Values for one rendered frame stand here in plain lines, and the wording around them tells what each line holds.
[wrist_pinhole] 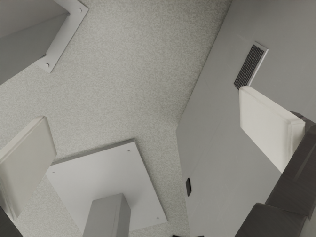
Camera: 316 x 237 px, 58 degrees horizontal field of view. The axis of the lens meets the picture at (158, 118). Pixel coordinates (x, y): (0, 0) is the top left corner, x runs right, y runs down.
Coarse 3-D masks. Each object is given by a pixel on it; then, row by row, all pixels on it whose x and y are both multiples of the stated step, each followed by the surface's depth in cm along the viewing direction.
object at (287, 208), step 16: (304, 144) 11; (304, 160) 10; (288, 176) 9; (304, 176) 9; (272, 192) 9; (288, 192) 8; (304, 192) 8; (256, 208) 7; (272, 208) 7; (288, 208) 8; (304, 208) 8; (256, 224) 7; (272, 224) 7; (288, 224) 7; (304, 224) 7
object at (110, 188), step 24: (120, 144) 127; (48, 168) 131; (72, 168) 131; (96, 168) 131; (120, 168) 131; (144, 168) 131; (72, 192) 136; (96, 192) 136; (120, 192) 136; (144, 192) 137; (72, 216) 144; (96, 216) 127; (120, 216) 124; (144, 216) 143
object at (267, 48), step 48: (240, 0) 88; (288, 0) 58; (240, 48) 76; (288, 48) 52; (192, 96) 108; (288, 96) 48; (192, 144) 90; (240, 144) 59; (192, 192) 77; (240, 192) 53
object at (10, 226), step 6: (0, 210) 10; (0, 216) 9; (6, 216) 9; (0, 222) 9; (6, 222) 9; (12, 222) 9; (0, 228) 9; (6, 228) 9; (12, 228) 9; (0, 234) 8; (6, 234) 8; (12, 234) 8; (18, 234) 8
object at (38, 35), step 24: (0, 0) 71; (24, 0) 82; (48, 0) 97; (72, 0) 101; (0, 24) 61; (24, 24) 69; (48, 24) 86; (72, 24) 105; (0, 48) 60; (24, 48) 78; (48, 48) 109; (0, 72) 71; (48, 72) 113
